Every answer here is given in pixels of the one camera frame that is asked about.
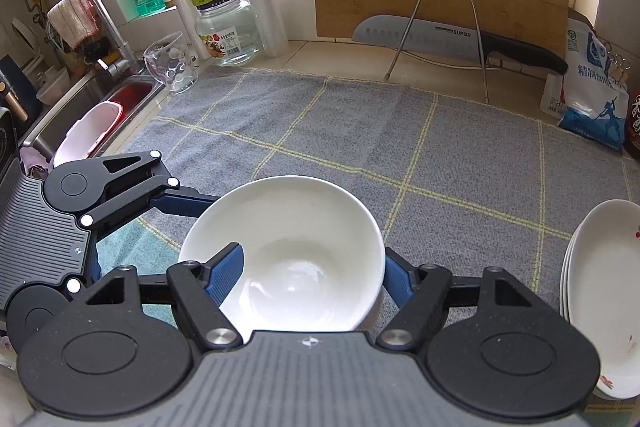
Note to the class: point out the short plastic wrap roll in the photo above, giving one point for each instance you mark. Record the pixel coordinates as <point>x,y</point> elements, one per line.
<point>182,2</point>

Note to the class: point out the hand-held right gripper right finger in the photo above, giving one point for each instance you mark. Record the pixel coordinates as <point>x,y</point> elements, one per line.
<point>397,279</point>

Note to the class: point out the metal binder clip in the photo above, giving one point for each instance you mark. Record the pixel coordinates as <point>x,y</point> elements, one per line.
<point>619,62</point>

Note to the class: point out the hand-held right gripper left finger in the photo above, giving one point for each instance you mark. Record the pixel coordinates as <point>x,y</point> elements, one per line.
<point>225,272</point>

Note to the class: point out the blue white salt bag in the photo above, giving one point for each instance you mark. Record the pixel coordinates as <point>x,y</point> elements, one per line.
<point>587,97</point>

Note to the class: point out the red basin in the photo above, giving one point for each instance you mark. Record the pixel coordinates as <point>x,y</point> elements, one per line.
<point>130,99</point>

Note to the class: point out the clear patterned glass cup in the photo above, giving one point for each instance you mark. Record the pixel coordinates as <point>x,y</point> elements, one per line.
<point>170,67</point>

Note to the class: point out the white plate small brown stain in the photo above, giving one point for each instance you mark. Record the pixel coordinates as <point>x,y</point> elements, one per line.
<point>610,287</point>

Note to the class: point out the plain white bowl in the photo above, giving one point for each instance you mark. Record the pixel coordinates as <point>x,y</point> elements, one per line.
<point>300,247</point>

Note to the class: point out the grey checked dish mat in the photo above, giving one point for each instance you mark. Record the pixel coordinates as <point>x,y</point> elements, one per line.
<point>350,132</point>

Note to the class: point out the white pink plastic bowl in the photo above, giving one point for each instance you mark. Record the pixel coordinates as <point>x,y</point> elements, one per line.
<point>87,132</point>

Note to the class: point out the glass jar yellow black lid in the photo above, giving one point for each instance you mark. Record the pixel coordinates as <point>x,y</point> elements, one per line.
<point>230,32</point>

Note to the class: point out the dark vinegar bottle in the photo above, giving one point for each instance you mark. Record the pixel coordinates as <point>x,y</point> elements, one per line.
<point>632,127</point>

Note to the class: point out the steel sink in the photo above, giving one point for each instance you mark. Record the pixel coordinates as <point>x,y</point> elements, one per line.
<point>65,107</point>

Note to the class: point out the steel faucet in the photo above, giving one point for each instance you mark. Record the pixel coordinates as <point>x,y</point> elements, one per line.
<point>112,37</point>

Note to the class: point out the pink striped towel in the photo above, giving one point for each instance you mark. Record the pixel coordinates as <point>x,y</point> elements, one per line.
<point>75,19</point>

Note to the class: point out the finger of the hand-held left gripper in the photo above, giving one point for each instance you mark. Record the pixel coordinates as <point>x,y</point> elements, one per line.
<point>74,286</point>
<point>180,203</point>

